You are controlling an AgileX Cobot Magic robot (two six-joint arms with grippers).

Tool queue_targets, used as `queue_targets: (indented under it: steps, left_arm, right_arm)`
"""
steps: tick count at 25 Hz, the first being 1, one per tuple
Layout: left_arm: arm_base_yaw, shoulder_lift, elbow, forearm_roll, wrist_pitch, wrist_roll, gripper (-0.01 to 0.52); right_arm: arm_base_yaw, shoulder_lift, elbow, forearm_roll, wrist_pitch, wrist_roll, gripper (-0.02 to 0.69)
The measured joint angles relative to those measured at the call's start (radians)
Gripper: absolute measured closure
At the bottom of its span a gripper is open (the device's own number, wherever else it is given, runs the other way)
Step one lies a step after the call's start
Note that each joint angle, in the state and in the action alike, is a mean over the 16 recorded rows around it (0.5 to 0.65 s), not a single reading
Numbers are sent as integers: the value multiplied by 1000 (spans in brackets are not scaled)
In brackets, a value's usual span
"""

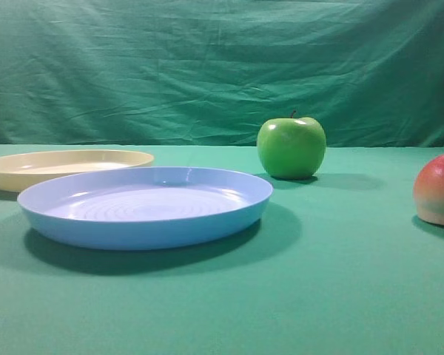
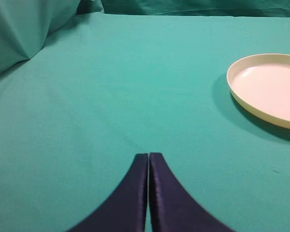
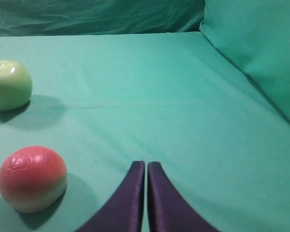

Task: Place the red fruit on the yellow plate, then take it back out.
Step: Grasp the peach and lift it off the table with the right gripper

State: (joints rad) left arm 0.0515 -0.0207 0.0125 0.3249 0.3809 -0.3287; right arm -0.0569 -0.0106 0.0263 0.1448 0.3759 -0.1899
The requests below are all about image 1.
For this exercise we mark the blue plastic plate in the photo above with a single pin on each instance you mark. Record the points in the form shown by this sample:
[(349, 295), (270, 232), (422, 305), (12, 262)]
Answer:
[(147, 208)]

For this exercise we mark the yellow plastic plate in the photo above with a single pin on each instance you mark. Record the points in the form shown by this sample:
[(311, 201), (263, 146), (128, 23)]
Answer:
[(20, 171)]

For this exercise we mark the green backdrop cloth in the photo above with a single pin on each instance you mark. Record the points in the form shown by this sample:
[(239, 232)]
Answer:
[(211, 72)]

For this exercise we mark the green table cloth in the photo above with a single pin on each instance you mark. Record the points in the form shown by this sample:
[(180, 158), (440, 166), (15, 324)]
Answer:
[(338, 265)]

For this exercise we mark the round red-yellow bread bun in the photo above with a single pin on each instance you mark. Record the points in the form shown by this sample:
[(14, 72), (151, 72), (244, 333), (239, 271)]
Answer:
[(428, 192)]

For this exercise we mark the green apple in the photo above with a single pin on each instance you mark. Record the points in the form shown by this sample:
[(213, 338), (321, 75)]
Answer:
[(291, 148)]

